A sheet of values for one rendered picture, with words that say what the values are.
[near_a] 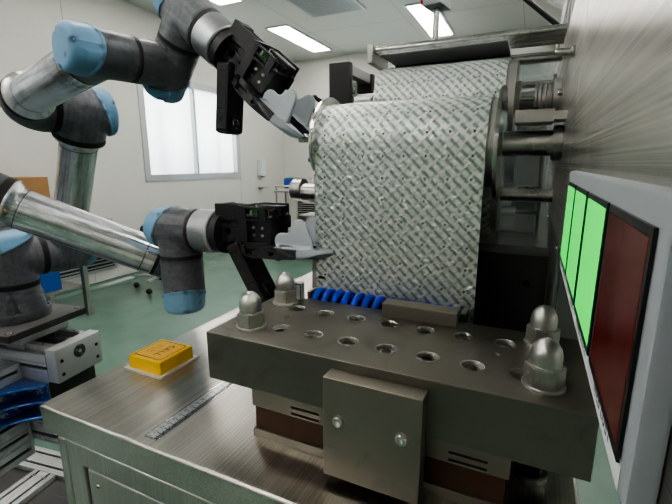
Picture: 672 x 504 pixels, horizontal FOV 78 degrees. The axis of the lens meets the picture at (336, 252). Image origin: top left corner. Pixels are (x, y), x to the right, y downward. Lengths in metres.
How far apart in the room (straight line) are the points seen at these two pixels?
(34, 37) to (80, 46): 3.82
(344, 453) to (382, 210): 0.31
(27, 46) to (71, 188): 3.34
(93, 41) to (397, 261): 0.56
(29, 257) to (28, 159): 3.08
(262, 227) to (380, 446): 0.37
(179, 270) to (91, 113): 0.52
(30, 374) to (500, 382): 1.17
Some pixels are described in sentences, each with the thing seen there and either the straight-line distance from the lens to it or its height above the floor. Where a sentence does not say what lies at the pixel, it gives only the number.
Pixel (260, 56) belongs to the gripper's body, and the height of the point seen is 1.39.
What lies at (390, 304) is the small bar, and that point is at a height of 1.05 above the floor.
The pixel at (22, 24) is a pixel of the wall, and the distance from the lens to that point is 4.57.
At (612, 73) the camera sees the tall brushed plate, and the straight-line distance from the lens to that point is 0.26.
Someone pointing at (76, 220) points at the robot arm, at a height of 1.12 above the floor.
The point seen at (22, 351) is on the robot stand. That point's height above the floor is 0.76.
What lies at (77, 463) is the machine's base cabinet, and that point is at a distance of 0.72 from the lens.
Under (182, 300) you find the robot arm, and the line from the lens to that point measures 0.79.
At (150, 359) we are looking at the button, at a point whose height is 0.92.
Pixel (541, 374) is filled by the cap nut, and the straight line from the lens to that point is 0.41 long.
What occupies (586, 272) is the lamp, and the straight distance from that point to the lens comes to 0.20.
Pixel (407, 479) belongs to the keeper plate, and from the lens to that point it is 0.45.
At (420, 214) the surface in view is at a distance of 0.57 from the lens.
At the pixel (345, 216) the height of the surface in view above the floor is 1.15.
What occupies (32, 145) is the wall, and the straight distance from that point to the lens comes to 4.41.
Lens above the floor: 1.23
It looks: 12 degrees down
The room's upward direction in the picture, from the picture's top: straight up
